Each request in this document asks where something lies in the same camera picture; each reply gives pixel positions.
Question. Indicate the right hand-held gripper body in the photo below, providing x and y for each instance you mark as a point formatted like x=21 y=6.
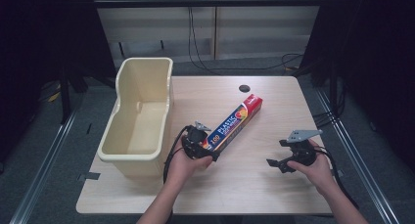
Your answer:
x=301 y=149

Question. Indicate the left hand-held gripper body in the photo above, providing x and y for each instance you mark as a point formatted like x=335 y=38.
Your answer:
x=192 y=142

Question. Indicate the red blue plastic wrap box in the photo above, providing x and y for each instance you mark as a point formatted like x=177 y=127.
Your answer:
x=236 y=121

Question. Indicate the person's left hand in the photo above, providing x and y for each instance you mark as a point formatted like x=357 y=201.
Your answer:
x=182 y=167

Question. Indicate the person's right hand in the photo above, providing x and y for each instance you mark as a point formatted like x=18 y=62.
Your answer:
x=314 y=173

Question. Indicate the cream plastic bin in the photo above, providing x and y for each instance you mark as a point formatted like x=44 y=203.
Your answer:
x=140 y=119

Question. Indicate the grey tape strip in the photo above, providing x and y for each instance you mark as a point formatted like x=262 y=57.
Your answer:
x=88 y=176

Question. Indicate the black curtain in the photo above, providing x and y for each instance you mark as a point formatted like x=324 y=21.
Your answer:
x=42 y=54
x=372 y=61

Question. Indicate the black horizontal bar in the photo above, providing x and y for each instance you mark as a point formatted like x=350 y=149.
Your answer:
x=208 y=2

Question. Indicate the black metal stand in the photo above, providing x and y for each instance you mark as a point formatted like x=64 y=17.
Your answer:
x=65 y=97

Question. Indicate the metal floor rail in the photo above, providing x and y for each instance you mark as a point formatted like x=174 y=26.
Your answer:
x=355 y=152
x=42 y=171

